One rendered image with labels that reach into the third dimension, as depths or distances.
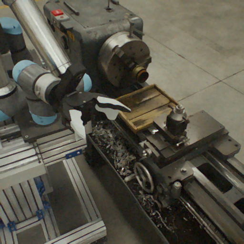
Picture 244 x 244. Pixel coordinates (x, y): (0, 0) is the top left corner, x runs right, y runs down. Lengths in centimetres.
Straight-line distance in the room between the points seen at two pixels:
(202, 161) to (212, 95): 191
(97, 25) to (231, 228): 130
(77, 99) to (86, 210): 146
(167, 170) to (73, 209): 92
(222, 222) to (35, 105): 94
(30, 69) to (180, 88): 275
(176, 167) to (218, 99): 204
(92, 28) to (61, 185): 115
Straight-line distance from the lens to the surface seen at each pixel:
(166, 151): 142
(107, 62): 169
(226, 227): 139
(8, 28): 159
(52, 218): 209
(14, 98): 113
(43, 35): 95
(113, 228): 226
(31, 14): 96
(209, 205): 141
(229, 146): 161
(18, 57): 165
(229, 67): 396
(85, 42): 174
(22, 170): 126
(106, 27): 182
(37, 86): 78
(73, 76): 67
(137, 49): 175
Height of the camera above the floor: 203
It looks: 44 degrees down
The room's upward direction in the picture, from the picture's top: straight up
